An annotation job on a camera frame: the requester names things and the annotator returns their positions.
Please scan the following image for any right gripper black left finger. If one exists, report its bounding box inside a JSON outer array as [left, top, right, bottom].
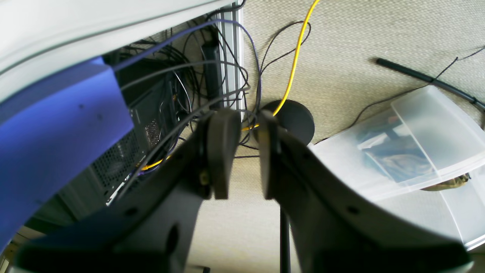
[[15, 109, 241, 273]]

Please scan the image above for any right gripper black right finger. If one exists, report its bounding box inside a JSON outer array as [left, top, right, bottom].
[[258, 110, 474, 273]]

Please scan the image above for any blue robot base cover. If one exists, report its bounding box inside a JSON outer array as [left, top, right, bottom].
[[0, 56, 133, 250]]

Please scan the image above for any clear plastic storage box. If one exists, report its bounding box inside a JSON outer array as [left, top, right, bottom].
[[310, 86, 485, 250]]

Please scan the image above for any black round stand base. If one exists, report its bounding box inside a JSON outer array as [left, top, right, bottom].
[[275, 100, 315, 146]]

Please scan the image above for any black computer tower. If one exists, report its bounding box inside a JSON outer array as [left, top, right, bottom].
[[55, 59, 197, 207]]

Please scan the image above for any black rod on floor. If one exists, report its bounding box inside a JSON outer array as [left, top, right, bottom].
[[375, 58, 485, 112]]

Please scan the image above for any yellow cable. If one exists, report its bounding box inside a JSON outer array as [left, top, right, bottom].
[[141, 0, 321, 171]]

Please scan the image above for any aluminium frame post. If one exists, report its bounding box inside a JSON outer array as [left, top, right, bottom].
[[216, 8, 245, 111]]

